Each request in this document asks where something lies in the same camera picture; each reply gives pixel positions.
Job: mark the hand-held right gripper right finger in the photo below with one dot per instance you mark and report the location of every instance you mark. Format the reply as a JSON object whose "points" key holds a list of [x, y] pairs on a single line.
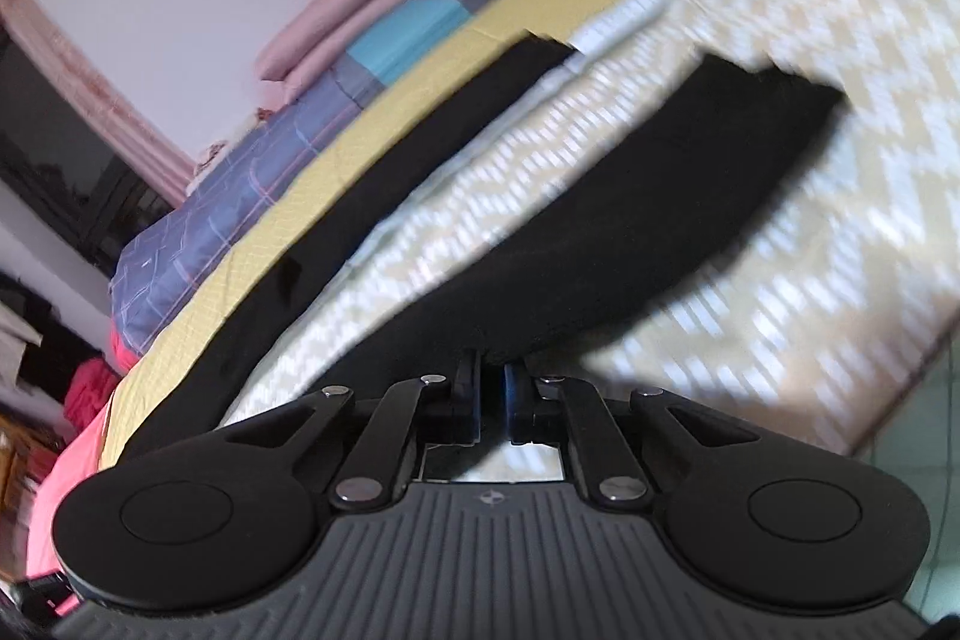
{"points": [[517, 389]]}

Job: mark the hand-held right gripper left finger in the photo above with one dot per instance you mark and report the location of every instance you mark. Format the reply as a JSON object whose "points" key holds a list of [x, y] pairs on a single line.
{"points": [[469, 389]]}

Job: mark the black pants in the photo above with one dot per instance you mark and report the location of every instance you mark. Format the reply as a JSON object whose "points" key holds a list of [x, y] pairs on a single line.
{"points": [[600, 220]]}

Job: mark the blue plaid quilt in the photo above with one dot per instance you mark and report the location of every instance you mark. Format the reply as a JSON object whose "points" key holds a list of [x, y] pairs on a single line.
{"points": [[225, 212]]}

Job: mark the yellow white zigzag blanket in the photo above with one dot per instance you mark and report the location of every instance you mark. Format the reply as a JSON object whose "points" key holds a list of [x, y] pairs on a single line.
{"points": [[825, 310]]}

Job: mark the pink pillow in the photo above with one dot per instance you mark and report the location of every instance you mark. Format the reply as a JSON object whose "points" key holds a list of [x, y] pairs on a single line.
{"points": [[337, 51], [315, 25]]}

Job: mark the small red cloth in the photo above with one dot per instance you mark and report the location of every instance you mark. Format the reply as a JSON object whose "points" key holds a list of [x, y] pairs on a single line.
{"points": [[88, 389]]}

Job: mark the pink bed sheet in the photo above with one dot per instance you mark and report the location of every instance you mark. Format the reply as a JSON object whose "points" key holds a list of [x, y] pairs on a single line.
{"points": [[67, 482]]}

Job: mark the dark clothes pile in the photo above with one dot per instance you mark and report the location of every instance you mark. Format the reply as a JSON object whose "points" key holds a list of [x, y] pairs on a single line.
{"points": [[37, 340]]}

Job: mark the wooden furniture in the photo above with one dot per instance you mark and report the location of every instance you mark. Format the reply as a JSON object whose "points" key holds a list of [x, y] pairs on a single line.
{"points": [[15, 475]]}

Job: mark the pink curtain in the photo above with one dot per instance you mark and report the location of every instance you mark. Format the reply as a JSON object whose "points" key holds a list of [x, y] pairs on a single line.
{"points": [[97, 100]]}

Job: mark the dark window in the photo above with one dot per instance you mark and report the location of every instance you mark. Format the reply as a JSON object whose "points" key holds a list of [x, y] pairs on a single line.
{"points": [[52, 145]]}

